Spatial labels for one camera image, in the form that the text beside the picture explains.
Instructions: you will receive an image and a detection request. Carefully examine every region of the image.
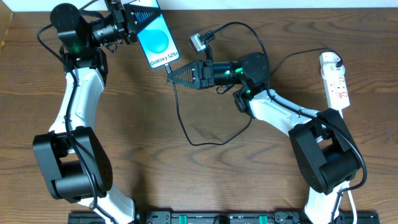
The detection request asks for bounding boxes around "white power strip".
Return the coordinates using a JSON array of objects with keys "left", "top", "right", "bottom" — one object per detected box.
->
[{"left": 321, "top": 63, "right": 350, "bottom": 110}]

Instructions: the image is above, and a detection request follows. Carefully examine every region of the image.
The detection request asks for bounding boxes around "black charging cable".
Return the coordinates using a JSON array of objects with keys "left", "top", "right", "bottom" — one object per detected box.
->
[{"left": 164, "top": 47, "right": 344, "bottom": 147}]

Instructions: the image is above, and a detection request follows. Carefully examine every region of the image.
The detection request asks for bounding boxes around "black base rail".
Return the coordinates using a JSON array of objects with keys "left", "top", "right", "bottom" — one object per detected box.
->
[{"left": 67, "top": 211, "right": 381, "bottom": 224}]

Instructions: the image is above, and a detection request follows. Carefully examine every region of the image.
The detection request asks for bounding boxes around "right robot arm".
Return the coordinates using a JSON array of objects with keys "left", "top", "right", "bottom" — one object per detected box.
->
[{"left": 167, "top": 48, "right": 366, "bottom": 223}]

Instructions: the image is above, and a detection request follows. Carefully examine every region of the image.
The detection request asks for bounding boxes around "blue screen smartphone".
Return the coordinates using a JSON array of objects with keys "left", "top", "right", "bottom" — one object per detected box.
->
[{"left": 127, "top": 0, "right": 180, "bottom": 69}]

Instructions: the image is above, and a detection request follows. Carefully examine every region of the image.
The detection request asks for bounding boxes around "white power strip cord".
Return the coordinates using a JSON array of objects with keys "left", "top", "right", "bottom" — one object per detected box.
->
[{"left": 338, "top": 109, "right": 358, "bottom": 224}]

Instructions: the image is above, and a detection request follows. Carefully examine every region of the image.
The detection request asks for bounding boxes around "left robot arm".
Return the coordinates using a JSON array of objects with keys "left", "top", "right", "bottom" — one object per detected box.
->
[{"left": 32, "top": 1, "right": 162, "bottom": 223}]

